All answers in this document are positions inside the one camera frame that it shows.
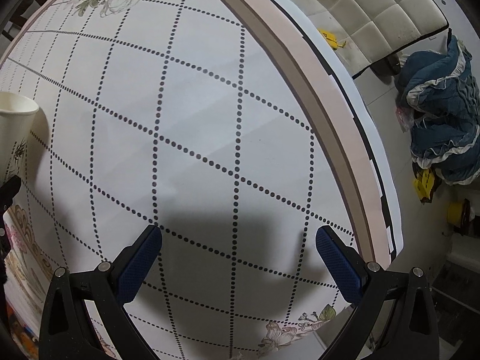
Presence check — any white paper cup with plant print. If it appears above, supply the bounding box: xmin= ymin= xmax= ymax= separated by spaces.
xmin=0 ymin=92 xmax=39 ymax=185

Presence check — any yellow black object on floor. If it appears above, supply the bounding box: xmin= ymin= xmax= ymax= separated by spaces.
xmin=412 ymin=163 xmax=439 ymax=204

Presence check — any blue ruffled fabric pile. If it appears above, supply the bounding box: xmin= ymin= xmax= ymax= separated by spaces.
xmin=395 ymin=35 xmax=479 ymax=185

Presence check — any floral patterned tablecloth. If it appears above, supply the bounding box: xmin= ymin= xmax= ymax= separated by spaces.
xmin=1 ymin=0 xmax=360 ymax=359

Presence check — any yellow toy on chair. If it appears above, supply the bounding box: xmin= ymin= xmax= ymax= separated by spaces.
xmin=317 ymin=28 xmax=347 ymax=50

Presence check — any beige padded chair right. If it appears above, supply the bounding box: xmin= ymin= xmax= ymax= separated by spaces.
xmin=290 ymin=0 xmax=449 ymax=77

